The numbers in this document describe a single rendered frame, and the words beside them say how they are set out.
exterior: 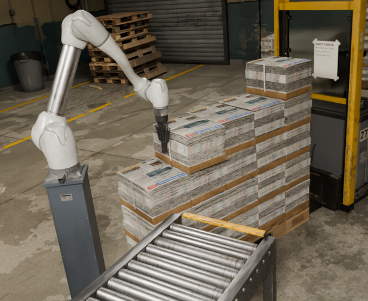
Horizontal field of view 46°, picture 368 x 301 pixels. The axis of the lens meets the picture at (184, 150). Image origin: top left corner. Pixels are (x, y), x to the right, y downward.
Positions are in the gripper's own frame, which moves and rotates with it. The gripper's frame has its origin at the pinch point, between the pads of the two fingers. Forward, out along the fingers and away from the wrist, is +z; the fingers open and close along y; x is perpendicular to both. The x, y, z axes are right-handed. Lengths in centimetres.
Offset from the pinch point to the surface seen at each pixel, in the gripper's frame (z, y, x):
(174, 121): -11.0, 8.4, -14.8
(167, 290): 18, -89, 65
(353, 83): -17, -36, -143
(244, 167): 24, -18, -49
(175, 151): 1.3, -9.1, -1.8
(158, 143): 1.1, 10.7, -2.7
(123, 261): 18, -61, 68
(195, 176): 16.4, -18.6, -8.0
